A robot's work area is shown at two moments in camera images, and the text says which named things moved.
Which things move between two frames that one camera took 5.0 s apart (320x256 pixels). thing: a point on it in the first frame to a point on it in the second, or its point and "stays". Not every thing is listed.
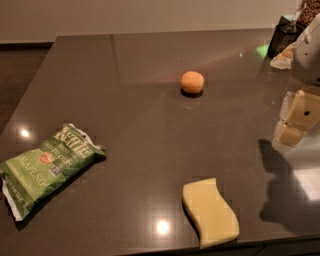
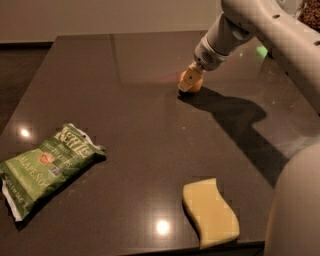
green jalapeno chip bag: (60, 157) stays
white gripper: (308, 61) to (209, 58)
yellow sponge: (213, 218) stays
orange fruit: (192, 82) stays
